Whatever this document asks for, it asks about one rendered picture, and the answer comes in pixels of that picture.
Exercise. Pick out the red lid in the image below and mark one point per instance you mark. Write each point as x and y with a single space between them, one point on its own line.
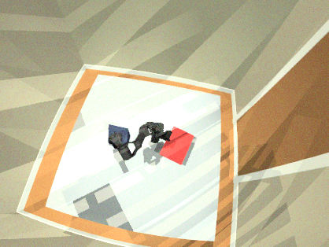
178 146

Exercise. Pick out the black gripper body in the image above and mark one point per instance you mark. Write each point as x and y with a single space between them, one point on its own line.
165 134

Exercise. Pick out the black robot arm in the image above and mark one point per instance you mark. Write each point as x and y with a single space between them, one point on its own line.
143 132

